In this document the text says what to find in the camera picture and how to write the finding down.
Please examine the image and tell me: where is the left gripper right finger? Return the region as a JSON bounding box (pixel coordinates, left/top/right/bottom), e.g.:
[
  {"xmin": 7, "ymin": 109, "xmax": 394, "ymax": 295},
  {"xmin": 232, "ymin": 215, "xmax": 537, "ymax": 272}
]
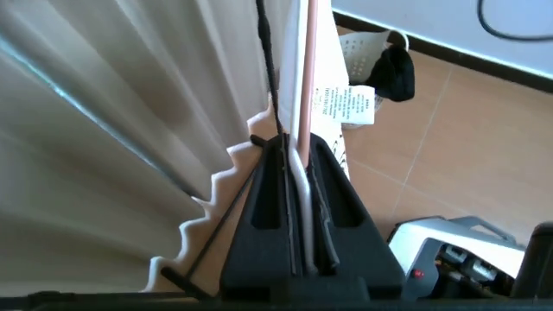
[{"xmin": 307, "ymin": 132, "xmax": 406, "ymax": 301}]

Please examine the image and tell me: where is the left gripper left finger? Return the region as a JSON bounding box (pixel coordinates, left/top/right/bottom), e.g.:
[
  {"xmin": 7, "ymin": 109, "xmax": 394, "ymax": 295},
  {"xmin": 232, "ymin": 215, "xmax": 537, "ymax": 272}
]
[{"xmin": 219, "ymin": 136, "xmax": 299, "ymax": 301}]

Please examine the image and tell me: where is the pink clothes hanger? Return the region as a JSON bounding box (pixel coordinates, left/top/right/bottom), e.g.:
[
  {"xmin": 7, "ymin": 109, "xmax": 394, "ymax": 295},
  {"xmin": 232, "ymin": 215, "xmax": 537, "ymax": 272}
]
[{"xmin": 296, "ymin": 0, "xmax": 320, "ymax": 169}]

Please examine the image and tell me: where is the white printed t-shirt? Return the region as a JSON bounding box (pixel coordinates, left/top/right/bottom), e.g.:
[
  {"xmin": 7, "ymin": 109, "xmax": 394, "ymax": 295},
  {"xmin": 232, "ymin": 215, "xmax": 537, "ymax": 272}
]
[{"xmin": 277, "ymin": 0, "xmax": 376, "ymax": 276}]

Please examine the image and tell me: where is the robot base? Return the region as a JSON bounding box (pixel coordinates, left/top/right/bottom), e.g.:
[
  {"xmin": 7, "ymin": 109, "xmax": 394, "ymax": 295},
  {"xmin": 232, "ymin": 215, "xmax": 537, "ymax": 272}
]
[{"xmin": 387, "ymin": 215, "xmax": 553, "ymax": 301}]

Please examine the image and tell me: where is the black clothes rack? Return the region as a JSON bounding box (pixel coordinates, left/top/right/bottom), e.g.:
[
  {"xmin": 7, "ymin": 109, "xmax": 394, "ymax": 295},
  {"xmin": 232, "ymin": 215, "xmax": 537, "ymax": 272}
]
[{"xmin": 159, "ymin": 0, "xmax": 287, "ymax": 301}]

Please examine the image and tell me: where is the white laundry basket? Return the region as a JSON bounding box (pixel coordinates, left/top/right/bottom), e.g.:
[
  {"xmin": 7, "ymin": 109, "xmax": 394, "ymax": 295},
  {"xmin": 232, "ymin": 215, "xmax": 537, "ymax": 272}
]
[{"xmin": 339, "ymin": 29, "xmax": 410, "ymax": 130}]

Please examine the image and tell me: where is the black garment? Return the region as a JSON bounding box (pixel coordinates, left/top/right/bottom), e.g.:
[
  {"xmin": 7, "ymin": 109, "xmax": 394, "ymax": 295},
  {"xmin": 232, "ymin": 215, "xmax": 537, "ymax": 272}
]
[{"xmin": 365, "ymin": 44, "xmax": 416, "ymax": 103}]

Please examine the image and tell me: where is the beige curtain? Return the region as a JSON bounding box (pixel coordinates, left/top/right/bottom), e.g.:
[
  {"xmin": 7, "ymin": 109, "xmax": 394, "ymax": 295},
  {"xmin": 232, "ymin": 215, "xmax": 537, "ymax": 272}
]
[{"xmin": 0, "ymin": 0, "xmax": 299, "ymax": 297}]

